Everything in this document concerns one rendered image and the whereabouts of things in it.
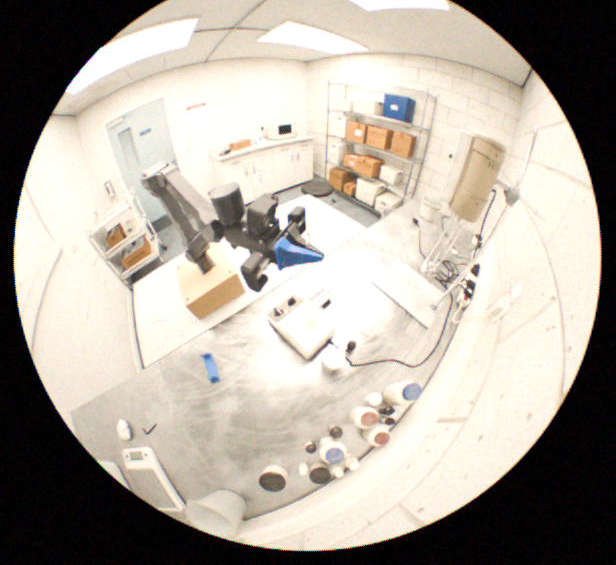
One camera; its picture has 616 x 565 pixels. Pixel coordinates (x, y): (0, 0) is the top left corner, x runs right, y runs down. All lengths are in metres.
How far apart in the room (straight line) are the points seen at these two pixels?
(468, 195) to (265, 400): 0.76
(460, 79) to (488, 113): 0.49
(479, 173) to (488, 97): 2.19
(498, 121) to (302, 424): 2.82
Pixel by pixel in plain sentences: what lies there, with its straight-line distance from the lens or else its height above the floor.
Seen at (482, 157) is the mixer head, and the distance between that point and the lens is 0.50.
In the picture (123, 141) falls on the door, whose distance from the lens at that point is 3.16.
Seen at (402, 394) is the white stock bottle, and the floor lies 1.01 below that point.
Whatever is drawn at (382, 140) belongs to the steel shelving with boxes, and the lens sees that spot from 2.53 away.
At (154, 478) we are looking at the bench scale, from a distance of 0.83.
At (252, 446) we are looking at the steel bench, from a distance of 0.62.
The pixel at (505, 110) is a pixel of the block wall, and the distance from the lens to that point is 2.64.
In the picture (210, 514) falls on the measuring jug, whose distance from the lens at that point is 0.74.
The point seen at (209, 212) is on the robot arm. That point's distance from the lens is 0.42.
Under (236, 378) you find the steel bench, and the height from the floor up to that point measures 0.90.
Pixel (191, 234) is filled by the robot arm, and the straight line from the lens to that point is 0.60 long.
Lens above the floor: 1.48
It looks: 47 degrees down
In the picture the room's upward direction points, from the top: straight up
